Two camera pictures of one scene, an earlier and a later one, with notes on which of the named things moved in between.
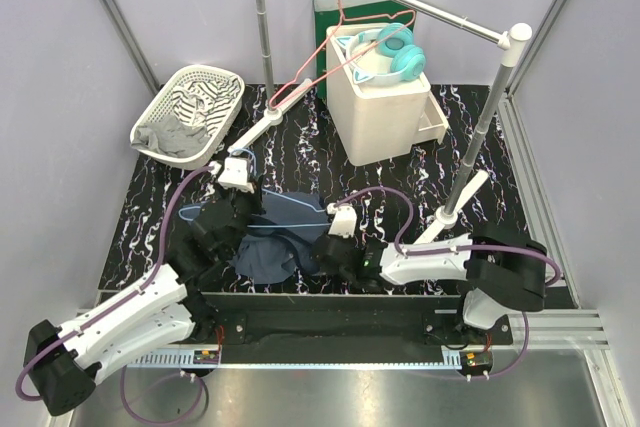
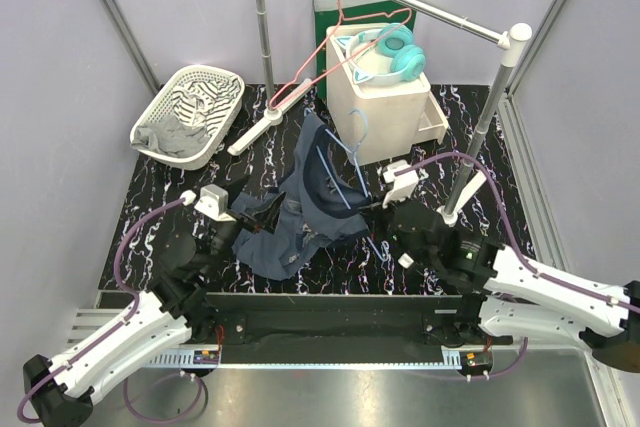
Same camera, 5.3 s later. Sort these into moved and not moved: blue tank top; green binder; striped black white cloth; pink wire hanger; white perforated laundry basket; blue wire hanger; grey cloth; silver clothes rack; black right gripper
Moved: blue tank top; black right gripper; blue wire hanger
Not moved: pink wire hanger; striped black white cloth; silver clothes rack; grey cloth; white perforated laundry basket; green binder
